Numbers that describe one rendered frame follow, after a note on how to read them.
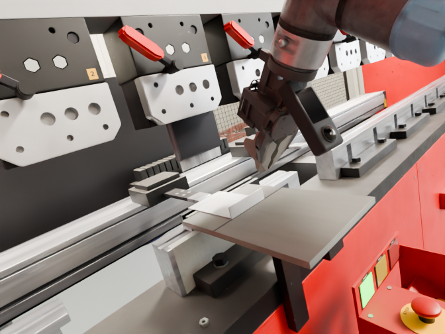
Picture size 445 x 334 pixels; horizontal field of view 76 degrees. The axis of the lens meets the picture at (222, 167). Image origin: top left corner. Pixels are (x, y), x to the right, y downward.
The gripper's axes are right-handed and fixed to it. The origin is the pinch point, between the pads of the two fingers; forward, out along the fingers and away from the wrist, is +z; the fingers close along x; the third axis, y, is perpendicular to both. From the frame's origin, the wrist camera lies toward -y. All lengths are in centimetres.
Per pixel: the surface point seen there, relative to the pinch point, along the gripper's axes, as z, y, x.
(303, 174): 37, 12, -47
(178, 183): 19.7, 19.0, 5.7
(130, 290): 186, 66, 6
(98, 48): 114, 302, -71
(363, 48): -7, 21, -63
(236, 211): 2.2, -3.5, 9.6
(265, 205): 1.9, -5.2, 4.4
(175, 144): -1.0, 12.5, 11.9
